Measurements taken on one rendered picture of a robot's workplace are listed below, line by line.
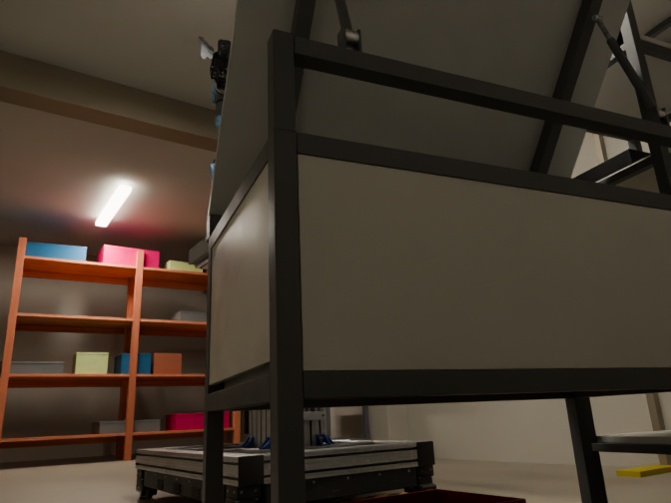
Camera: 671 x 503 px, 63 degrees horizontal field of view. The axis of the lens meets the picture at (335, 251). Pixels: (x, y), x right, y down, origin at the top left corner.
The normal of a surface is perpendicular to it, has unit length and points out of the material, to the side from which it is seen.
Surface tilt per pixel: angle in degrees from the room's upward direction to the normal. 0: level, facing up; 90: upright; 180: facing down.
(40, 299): 90
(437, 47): 127
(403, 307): 90
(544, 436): 90
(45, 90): 90
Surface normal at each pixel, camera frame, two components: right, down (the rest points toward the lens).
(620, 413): -0.83, -0.13
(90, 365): 0.49, -0.28
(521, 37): 0.33, 0.35
